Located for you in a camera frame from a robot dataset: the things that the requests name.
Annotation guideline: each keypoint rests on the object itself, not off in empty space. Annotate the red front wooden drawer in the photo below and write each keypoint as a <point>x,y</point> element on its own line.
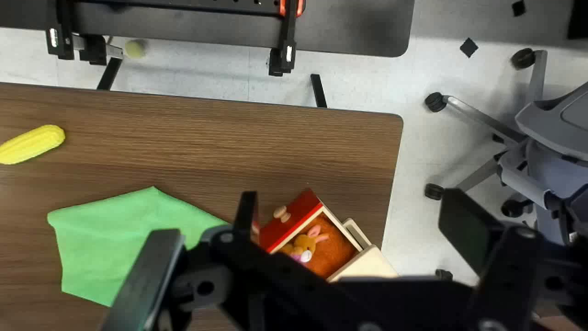
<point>288,223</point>

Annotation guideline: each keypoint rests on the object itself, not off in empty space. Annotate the black desk clamp bracket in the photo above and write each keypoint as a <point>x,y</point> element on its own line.
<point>67,38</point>

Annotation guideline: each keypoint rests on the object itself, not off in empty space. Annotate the green cloth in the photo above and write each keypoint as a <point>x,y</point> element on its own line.
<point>117,245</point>

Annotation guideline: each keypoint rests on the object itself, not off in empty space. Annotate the office chair base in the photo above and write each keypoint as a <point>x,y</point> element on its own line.
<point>552,153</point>

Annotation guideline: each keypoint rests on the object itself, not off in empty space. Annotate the yellow corn toy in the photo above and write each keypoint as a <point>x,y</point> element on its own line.
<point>30,144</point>

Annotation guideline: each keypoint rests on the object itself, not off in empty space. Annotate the black clamp with orange lever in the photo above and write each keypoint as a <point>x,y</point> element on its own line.
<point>288,38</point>

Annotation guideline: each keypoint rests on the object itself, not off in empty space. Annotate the small pale yellow ball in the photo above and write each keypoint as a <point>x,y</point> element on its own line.
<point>135,49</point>

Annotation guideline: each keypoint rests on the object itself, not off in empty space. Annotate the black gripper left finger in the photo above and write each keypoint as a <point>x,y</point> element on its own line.
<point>150,277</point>

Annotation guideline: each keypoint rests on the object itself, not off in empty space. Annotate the black slanted stand leg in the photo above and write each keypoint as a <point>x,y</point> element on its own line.
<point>109,74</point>
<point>319,91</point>

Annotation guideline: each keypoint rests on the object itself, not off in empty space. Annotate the black square floor marker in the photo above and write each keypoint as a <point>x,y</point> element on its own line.
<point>519,8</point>
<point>469,47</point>

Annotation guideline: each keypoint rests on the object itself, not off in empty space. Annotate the orange cloth drawer lining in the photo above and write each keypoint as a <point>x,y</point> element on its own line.
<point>333,251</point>

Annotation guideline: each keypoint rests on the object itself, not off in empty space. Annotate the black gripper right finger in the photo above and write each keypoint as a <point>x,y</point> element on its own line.
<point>466,231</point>

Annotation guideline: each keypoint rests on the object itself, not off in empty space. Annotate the dark grey desk top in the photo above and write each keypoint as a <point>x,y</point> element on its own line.
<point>350,28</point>

